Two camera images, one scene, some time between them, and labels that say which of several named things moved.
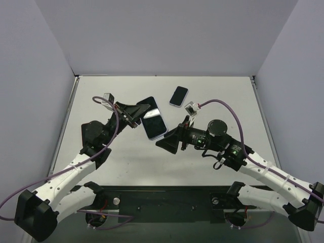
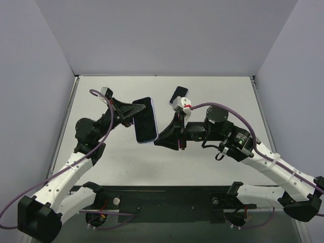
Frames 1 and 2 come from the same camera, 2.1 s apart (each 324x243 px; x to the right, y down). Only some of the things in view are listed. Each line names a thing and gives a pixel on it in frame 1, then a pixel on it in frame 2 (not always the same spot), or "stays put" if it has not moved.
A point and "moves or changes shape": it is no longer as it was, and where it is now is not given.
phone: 152,119 moves or changes shape
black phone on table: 178,96 stays put
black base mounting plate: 171,204 stays put
